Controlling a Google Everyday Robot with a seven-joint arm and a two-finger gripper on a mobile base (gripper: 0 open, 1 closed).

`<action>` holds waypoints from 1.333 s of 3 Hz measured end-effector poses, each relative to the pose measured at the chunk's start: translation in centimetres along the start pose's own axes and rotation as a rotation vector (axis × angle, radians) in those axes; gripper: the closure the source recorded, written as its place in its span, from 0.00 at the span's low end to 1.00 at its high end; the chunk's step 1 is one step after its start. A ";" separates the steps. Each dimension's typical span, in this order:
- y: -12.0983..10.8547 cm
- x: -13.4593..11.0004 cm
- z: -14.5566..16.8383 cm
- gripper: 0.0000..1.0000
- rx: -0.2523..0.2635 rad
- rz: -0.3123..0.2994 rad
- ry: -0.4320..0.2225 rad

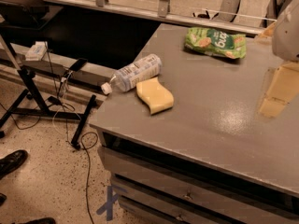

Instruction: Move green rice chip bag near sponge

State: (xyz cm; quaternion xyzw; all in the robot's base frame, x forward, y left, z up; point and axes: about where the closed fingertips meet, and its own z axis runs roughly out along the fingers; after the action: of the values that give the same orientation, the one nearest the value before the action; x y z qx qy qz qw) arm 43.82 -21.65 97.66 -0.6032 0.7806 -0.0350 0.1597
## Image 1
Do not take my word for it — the white box on stand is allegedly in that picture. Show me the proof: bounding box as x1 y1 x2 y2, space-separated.
25 41 48 61

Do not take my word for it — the black metal stand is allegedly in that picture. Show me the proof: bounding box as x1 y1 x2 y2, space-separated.
0 35 96 149

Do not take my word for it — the black shoe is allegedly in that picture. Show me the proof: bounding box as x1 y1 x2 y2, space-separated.
0 149 28 179
12 217 56 224

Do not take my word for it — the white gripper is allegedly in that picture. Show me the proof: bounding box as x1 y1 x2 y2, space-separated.
256 8 299 118

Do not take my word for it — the yellow sponge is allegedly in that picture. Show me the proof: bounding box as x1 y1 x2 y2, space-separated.
136 77 174 115

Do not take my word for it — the blue tape cross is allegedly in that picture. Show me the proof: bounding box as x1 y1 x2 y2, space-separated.
96 185 119 221

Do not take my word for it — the clear plastic water bottle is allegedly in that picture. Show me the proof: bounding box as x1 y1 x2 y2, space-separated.
101 54 162 95

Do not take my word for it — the grey drawer cabinet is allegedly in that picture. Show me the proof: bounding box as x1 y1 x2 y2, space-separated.
90 24 299 224

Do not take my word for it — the black phone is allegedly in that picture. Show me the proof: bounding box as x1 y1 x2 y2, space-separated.
69 58 88 72

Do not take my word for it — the green rice chip bag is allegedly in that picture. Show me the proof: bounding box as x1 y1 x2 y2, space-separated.
184 27 247 60

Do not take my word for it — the black floor cable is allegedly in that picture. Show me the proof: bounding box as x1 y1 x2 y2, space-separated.
79 131 99 224

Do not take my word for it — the black shoe at bottom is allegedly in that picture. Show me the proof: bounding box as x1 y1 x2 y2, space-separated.
12 217 56 224

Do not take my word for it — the metal window railing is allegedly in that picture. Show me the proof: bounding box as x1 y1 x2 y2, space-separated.
0 0 278 37

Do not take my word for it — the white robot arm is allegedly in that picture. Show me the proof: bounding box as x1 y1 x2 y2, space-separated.
255 0 299 118

